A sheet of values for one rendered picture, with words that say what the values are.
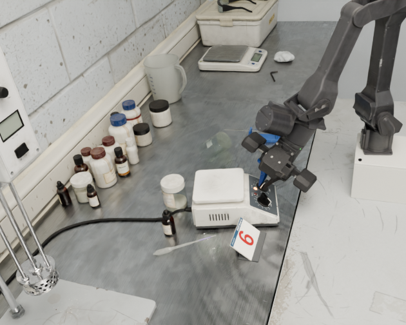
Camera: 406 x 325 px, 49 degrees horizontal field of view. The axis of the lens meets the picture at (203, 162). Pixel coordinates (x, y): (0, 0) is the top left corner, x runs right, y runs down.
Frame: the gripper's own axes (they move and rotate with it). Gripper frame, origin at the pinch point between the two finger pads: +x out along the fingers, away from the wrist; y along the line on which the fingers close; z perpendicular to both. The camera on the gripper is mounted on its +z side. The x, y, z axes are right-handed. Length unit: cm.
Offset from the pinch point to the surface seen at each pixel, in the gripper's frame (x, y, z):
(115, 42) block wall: 10, -72, -27
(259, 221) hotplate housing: 6.9, 4.9, 6.9
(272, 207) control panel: 4.0, 5.2, 3.5
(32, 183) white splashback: 28, -45, 25
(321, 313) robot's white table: 3.6, 25.4, 22.2
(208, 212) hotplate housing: 9.7, -5.3, 12.8
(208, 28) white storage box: 10, -71, -88
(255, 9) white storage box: -6, -59, -98
